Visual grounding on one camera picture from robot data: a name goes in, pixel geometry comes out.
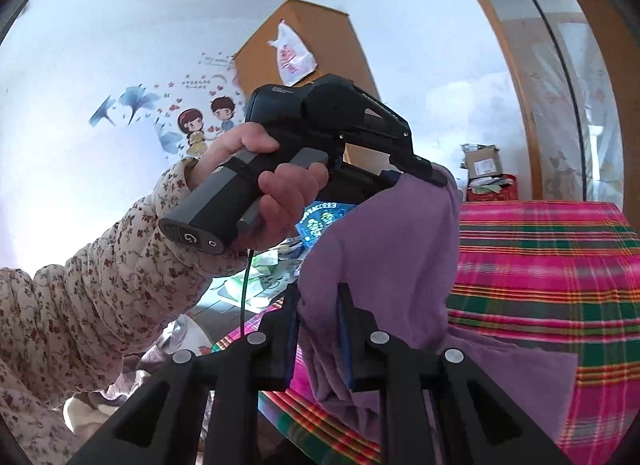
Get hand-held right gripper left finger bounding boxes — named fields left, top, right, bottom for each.
left=66, top=283, right=302, bottom=465

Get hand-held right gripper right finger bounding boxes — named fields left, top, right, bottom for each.
left=337, top=282, right=576, bottom=465

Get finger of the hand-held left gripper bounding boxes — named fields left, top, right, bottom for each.
left=319, top=160, right=402, bottom=206
left=340, top=86, right=447, bottom=189

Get purple pants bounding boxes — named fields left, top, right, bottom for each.
left=296, top=161, right=579, bottom=465

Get person's left forearm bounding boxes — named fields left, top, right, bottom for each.
left=0, top=156, right=252, bottom=409

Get person's left hand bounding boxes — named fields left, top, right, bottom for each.
left=186, top=122, right=331, bottom=251

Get blue printed tote bag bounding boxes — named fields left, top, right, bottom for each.
left=294, top=200, right=359, bottom=252

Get white plastic bag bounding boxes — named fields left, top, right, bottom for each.
left=266, top=19, right=318, bottom=86

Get green tissue pack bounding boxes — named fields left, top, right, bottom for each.
left=226, top=274, right=274, bottom=304
left=249, top=250, right=279, bottom=277

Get wooden wardrobe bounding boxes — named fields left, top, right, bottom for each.
left=231, top=0, right=392, bottom=182

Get cardboard box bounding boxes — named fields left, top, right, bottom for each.
left=459, top=142, right=502, bottom=182

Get white side table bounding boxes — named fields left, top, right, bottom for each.
left=189, top=239, right=307, bottom=317

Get red printed bucket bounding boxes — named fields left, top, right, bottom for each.
left=466, top=173, right=522, bottom=202

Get pink green plaid blanket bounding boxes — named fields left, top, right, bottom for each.
left=211, top=199, right=640, bottom=465

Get person's floral jacket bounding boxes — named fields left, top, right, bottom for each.
left=0, top=360, right=76, bottom=465

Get black cable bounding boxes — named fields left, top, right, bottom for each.
left=238, top=246, right=253, bottom=347

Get cartoon wall sticker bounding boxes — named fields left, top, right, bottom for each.
left=88, top=49, right=249, bottom=159

